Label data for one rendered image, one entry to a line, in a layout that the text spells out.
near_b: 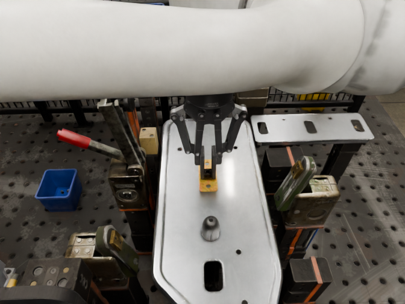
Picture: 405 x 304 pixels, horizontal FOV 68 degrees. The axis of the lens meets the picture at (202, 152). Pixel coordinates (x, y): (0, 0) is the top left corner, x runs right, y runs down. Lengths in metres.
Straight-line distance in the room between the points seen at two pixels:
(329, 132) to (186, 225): 0.43
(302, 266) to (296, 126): 0.35
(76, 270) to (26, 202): 0.69
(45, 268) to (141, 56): 0.35
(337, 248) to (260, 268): 0.45
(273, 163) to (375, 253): 0.43
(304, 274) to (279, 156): 0.28
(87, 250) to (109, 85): 0.37
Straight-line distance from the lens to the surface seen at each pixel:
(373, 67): 0.29
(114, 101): 0.51
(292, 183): 0.58
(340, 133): 0.81
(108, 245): 0.48
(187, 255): 0.56
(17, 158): 1.27
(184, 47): 0.18
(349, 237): 1.00
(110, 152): 0.58
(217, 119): 0.49
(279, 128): 0.77
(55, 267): 0.46
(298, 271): 0.58
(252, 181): 0.65
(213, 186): 0.61
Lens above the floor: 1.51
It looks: 47 degrees down
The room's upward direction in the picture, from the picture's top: straight up
